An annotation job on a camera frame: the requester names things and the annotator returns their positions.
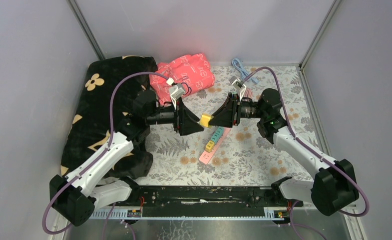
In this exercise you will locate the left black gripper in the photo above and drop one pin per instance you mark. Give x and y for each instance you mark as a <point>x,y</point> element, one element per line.
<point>186,122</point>

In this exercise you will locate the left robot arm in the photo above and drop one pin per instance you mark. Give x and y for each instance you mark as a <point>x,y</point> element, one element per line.
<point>77,195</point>

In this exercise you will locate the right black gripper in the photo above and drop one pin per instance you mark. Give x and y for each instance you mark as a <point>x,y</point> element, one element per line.
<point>229,114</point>

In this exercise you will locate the pink patterned bag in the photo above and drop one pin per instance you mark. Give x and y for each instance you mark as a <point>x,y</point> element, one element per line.
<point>192,71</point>

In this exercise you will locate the floral table mat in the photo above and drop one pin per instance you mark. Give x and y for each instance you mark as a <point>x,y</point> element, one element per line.
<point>244,157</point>

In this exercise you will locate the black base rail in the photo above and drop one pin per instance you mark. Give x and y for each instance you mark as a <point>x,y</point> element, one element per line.
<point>232,202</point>

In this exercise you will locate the black floral blanket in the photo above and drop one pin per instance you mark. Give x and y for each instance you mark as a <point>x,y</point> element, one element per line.
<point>90,127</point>

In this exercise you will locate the pink power strip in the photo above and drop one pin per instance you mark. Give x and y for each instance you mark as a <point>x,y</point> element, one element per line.
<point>212,150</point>

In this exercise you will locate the blue power strip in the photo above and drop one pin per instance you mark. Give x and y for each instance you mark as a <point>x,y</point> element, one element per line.
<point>237,64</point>

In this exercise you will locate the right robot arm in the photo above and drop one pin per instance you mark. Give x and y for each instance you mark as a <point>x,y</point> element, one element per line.
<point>333,186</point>

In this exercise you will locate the teal plug cube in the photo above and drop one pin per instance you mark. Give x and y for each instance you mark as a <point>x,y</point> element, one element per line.
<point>219,132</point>
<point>215,137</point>

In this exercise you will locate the yellow plug cube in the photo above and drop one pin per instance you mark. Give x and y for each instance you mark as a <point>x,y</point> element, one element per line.
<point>209,146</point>
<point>205,119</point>

